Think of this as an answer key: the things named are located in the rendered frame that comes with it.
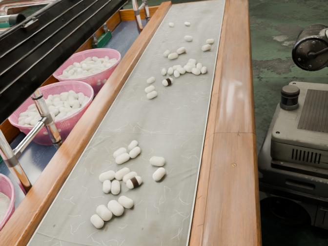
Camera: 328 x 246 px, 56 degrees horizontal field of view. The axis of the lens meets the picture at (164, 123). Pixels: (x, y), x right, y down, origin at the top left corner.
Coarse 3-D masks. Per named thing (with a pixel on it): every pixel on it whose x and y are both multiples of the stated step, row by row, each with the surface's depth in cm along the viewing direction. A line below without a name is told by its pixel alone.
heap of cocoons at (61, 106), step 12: (48, 96) 106; (60, 96) 106; (72, 96) 103; (84, 96) 104; (36, 108) 104; (48, 108) 102; (60, 108) 98; (72, 108) 97; (24, 120) 96; (36, 120) 95
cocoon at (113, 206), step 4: (112, 200) 61; (108, 204) 61; (112, 204) 60; (116, 204) 60; (108, 208) 61; (112, 208) 60; (116, 208) 59; (120, 208) 59; (112, 212) 60; (116, 212) 59; (120, 212) 59
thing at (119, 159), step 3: (123, 153) 73; (126, 153) 73; (117, 156) 72; (120, 156) 72; (123, 156) 72; (126, 156) 72; (129, 156) 73; (117, 159) 71; (120, 159) 71; (123, 159) 72; (126, 159) 72; (117, 162) 72; (120, 162) 71; (123, 162) 72
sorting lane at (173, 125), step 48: (192, 48) 122; (144, 96) 97; (192, 96) 92; (96, 144) 80; (144, 144) 77; (192, 144) 74; (96, 192) 66; (144, 192) 64; (192, 192) 62; (48, 240) 58; (96, 240) 57; (144, 240) 55
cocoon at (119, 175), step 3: (123, 168) 68; (126, 168) 68; (120, 171) 67; (123, 171) 67; (126, 171) 68; (129, 171) 68; (117, 174) 67; (120, 174) 67; (123, 174) 67; (117, 177) 67; (120, 177) 67; (120, 180) 68
